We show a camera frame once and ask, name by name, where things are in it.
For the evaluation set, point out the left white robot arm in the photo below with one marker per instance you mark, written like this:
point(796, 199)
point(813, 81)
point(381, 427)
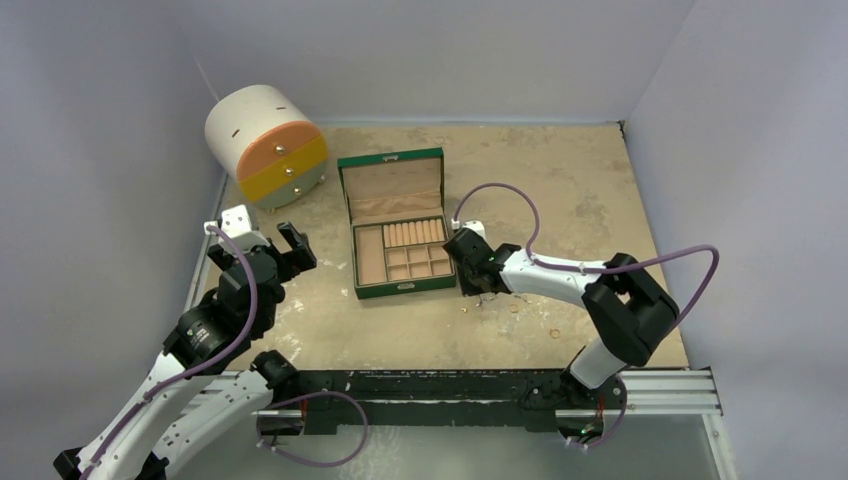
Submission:
point(205, 339)

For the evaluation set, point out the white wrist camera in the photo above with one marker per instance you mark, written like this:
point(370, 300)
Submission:
point(238, 223)
point(473, 225)

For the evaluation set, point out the green jewelry box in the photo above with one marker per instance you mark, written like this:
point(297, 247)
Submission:
point(395, 187)

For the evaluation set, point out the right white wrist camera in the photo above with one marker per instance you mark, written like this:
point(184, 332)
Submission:
point(473, 225)

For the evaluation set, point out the round three-drawer jewelry cabinet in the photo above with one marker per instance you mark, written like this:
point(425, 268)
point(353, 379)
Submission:
point(268, 147)

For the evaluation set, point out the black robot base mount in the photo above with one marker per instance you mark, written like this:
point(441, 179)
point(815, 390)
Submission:
point(537, 400)

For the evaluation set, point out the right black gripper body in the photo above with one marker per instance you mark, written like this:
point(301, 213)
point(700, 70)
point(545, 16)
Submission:
point(466, 258)

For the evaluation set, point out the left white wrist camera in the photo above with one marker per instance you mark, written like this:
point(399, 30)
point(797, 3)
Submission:
point(238, 223)

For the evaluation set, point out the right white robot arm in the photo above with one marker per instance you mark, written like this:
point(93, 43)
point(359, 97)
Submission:
point(630, 311)

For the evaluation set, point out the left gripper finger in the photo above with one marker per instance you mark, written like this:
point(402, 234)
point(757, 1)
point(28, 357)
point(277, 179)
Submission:
point(308, 254)
point(291, 263)

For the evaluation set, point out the green removable jewelry tray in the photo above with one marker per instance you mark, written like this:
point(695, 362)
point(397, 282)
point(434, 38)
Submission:
point(400, 252)

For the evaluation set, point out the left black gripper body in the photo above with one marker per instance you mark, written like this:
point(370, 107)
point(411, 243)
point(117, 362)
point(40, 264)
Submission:
point(286, 267)

